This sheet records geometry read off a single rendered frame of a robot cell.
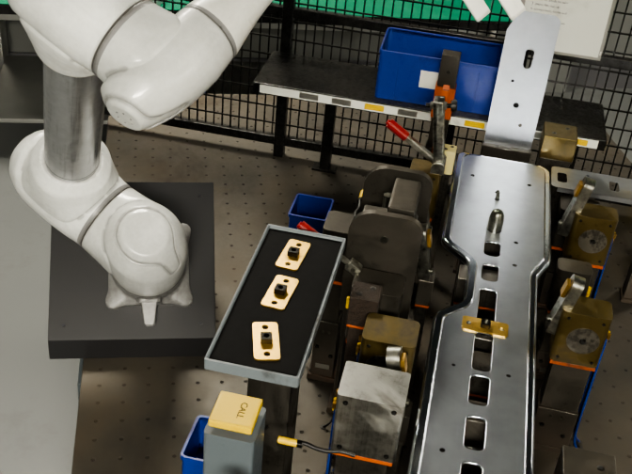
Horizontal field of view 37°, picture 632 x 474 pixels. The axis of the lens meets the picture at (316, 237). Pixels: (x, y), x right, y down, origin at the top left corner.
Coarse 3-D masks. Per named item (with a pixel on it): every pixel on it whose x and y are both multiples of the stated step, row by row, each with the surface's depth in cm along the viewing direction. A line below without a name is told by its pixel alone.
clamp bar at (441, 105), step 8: (440, 96) 201; (432, 104) 200; (440, 104) 198; (448, 104) 200; (456, 104) 199; (440, 112) 199; (440, 120) 200; (440, 128) 201; (440, 136) 202; (440, 144) 203; (440, 152) 204; (440, 160) 205
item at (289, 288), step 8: (280, 280) 150; (288, 280) 151; (296, 280) 151; (272, 288) 149; (280, 288) 148; (288, 288) 149; (264, 296) 147; (272, 296) 147; (280, 296) 147; (288, 296) 147; (264, 304) 145; (272, 304) 145; (280, 304) 145
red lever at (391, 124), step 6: (390, 120) 205; (390, 126) 204; (396, 126) 204; (396, 132) 205; (402, 132) 205; (402, 138) 205; (408, 138) 205; (414, 138) 206; (414, 144) 206; (420, 144) 207; (420, 150) 206; (426, 150) 206; (426, 156) 207; (432, 156) 206; (432, 162) 207
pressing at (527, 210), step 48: (480, 192) 211; (528, 192) 213; (480, 240) 195; (528, 240) 197; (480, 288) 181; (528, 288) 182; (432, 336) 167; (528, 336) 170; (432, 384) 157; (528, 384) 160; (432, 432) 148; (528, 432) 150
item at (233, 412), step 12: (228, 396) 128; (240, 396) 128; (216, 408) 126; (228, 408) 126; (240, 408) 126; (252, 408) 127; (216, 420) 124; (228, 420) 124; (240, 420) 125; (252, 420) 125; (240, 432) 124
